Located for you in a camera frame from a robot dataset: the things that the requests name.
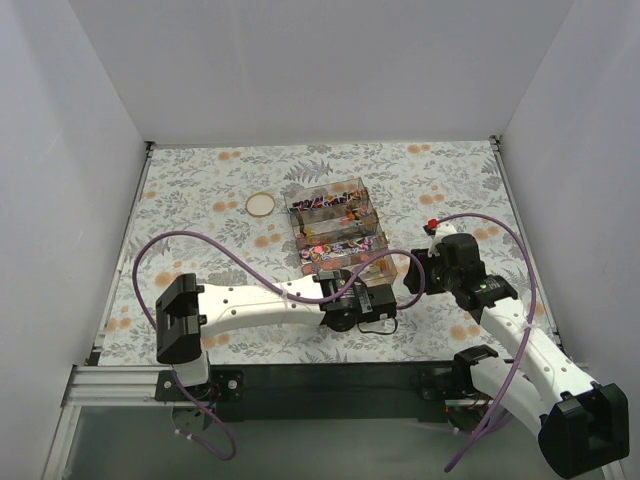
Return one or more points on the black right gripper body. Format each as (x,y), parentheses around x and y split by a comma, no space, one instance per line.
(413,273)

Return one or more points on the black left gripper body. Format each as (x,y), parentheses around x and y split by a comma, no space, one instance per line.
(386,310)

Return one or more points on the clear acrylic candy organizer box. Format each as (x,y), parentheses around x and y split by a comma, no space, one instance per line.
(335,226)

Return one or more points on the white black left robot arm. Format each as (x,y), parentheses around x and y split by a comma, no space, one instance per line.
(187,312)

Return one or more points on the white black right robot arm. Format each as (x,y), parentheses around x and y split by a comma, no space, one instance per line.
(550,370)

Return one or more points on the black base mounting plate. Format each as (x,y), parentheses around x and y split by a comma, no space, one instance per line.
(328,391)

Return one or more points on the round wooden jar lid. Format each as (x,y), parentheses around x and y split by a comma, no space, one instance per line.
(260,204)

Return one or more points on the floral patterned table cloth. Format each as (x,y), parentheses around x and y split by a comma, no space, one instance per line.
(190,217)

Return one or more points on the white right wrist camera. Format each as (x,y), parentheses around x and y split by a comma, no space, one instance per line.
(437,231)

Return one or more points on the aluminium front frame rail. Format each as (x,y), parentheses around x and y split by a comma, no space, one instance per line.
(152,386)

